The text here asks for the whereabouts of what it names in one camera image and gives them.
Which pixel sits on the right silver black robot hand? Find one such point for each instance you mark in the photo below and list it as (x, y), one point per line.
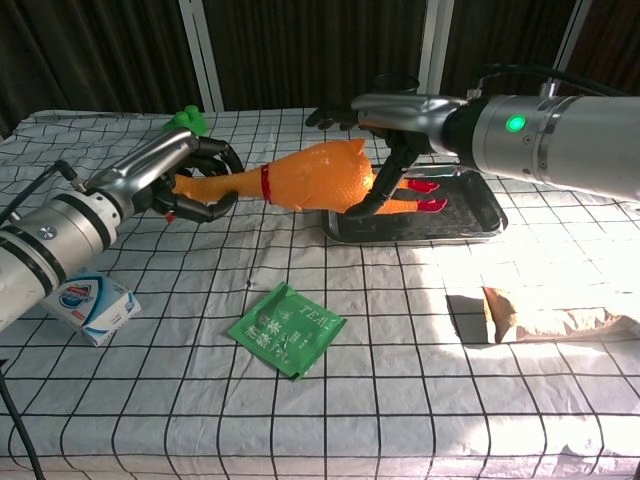
(405, 115)

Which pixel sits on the yellow rubber chicken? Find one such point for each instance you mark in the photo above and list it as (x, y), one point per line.
(320, 175)

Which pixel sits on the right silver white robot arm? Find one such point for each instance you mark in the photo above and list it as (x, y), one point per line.
(575, 140)

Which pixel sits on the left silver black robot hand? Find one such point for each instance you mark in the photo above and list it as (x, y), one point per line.
(145, 162)

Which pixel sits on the brown paper bag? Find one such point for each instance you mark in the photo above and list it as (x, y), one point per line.
(500, 312)

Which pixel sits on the white black grid tablecloth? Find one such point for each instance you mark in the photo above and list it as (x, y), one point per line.
(350, 425)

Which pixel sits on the green toy building block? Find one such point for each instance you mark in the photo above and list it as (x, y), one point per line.
(192, 120)

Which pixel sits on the white blue soap box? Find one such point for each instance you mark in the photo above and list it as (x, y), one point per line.
(95, 310)

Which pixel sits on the green tea packet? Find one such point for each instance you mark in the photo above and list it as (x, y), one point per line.
(285, 330)

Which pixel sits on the white partition frame post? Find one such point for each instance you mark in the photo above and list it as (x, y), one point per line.
(435, 45)
(200, 55)
(575, 30)

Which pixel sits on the rectangular steel tray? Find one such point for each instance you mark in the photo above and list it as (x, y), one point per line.
(450, 220)

